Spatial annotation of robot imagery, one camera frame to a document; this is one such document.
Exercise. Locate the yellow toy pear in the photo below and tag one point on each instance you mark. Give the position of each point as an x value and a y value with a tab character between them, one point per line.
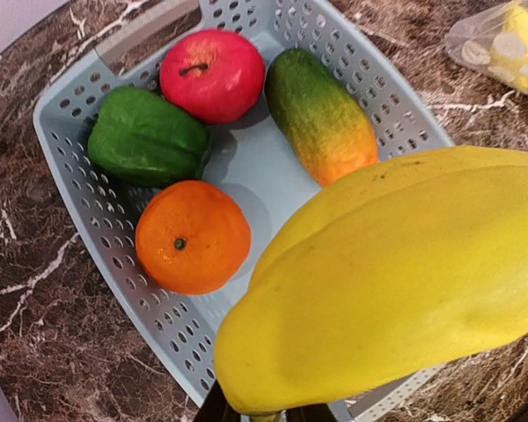
509	51

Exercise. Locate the yellow toy banana bunch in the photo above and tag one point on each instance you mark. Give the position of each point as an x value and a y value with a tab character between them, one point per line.
401	266

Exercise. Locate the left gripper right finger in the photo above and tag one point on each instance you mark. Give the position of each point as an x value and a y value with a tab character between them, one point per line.
310	413

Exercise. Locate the green toy mango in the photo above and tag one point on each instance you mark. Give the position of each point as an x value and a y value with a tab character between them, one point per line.
327	129

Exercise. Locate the clear dotted zip bag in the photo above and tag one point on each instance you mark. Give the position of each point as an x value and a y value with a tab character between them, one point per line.
469	40

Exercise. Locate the red toy apple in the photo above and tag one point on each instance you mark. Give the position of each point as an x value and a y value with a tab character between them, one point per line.
216	76

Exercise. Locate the blue perforated plastic basket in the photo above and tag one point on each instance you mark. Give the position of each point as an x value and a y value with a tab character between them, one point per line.
251	160

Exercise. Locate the orange toy orange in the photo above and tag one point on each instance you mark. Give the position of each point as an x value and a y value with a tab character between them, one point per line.
192	238

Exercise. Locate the green toy bell pepper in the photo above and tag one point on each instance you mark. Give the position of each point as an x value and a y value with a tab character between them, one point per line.
143	140

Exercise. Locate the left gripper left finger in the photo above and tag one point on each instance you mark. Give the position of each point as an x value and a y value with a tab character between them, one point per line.
215	407

